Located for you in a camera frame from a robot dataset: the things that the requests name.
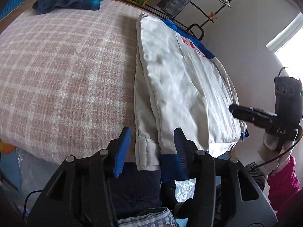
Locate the white and blue jacket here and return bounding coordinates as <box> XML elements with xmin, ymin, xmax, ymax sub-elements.
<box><xmin>134</xmin><ymin>13</ymin><xmax>247</xmax><ymax>171</ymax></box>

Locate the black metal clothes rack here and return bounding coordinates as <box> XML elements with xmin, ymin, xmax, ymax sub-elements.
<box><xmin>142</xmin><ymin>0</ymin><xmax>256</xmax><ymax>41</ymax></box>

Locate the right hand white glove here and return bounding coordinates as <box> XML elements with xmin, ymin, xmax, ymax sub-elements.
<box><xmin>256</xmin><ymin>133</ymin><xmax>293</xmax><ymax>175</ymax></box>

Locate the clear plastic bag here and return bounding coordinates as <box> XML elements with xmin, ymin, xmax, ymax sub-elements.
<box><xmin>175</xmin><ymin>178</ymin><xmax>196</xmax><ymax>202</ymax></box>

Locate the window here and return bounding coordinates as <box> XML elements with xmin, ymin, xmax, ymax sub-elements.
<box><xmin>266</xmin><ymin>12</ymin><xmax>303</xmax><ymax>81</ymax></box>

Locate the pink plaid bed blanket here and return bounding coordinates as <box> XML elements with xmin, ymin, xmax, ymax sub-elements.
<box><xmin>1</xmin><ymin>0</ymin><xmax>142</xmax><ymax>163</ymax></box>

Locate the small teddy bear toy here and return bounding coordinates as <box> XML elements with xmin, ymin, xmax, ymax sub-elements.
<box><xmin>209</xmin><ymin>12</ymin><xmax>217</xmax><ymax>23</ymax></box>

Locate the black cable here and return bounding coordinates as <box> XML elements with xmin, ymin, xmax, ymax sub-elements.
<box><xmin>251</xmin><ymin>124</ymin><xmax>303</xmax><ymax>170</ymax></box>

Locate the phone camera on gripper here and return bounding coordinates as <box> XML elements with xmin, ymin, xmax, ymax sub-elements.
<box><xmin>274</xmin><ymin>76</ymin><xmax>302</xmax><ymax>127</ymax></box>

